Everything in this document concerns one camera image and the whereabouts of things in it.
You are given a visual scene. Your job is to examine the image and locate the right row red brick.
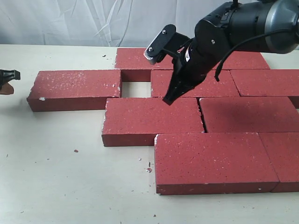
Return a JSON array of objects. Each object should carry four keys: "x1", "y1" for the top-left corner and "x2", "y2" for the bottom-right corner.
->
[{"x1": 230, "y1": 69, "x2": 299, "y2": 109}]

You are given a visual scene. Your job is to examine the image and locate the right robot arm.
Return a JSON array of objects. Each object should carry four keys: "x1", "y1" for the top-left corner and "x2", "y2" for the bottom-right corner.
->
[{"x1": 163, "y1": 0, "x2": 299, "y2": 105}]

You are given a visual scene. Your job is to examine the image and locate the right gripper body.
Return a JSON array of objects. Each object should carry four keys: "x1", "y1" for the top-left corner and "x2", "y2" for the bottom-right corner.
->
[{"x1": 169, "y1": 39, "x2": 220, "y2": 93}]

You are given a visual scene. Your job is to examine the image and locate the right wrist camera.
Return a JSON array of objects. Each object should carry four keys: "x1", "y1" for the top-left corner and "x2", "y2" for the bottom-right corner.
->
[{"x1": 143, "y1": 24, "x2": 176, "y2": 65}]

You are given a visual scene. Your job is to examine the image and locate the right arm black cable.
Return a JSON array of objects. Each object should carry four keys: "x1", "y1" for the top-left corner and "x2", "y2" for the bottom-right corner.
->
[{"x1": 214, "y1": 28, "x2": 295, "y2": 82}]

